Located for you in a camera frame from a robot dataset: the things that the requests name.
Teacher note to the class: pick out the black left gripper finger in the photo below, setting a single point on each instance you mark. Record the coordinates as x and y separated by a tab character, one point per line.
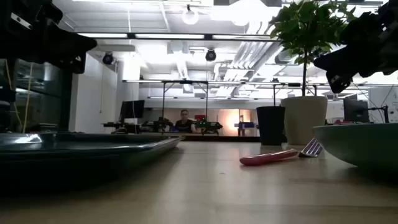
81	46
79	64

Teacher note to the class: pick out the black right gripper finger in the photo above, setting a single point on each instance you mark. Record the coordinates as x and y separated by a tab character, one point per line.
329	62
338	81

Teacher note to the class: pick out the teal round plate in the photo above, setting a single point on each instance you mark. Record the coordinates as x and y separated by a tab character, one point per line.
360	144

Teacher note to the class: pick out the dark plastic cup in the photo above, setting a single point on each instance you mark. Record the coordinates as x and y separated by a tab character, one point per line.
270	126

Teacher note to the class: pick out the black background robot arm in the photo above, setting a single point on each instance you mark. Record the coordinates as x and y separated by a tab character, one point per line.
209	125
157	125

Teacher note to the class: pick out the dark green plastic tray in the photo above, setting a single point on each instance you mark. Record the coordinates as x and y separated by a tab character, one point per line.
77	149

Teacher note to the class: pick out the black ceiling spot lamp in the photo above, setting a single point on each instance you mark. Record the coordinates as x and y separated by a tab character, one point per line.
210	55
108	58

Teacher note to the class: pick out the black computer monitor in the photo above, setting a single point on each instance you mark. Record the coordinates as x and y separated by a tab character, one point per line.
132	109
355	110

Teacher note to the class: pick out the green leafy plant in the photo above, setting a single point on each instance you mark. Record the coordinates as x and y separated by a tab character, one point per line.
308	28

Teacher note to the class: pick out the white plant pot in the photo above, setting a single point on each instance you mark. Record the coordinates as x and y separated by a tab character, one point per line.
304	119

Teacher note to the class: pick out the long ceiling light strip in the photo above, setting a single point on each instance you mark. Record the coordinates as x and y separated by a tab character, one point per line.
168	36

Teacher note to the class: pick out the round white ceiling lamp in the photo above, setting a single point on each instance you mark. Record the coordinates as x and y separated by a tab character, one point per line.
190	15

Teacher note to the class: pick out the person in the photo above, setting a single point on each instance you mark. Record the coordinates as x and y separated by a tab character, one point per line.
184	124

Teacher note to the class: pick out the black background gantry frame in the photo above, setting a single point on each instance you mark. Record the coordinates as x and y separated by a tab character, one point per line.
185	82

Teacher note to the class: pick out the black aluminium table frame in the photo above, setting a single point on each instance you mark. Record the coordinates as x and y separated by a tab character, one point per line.
217	138

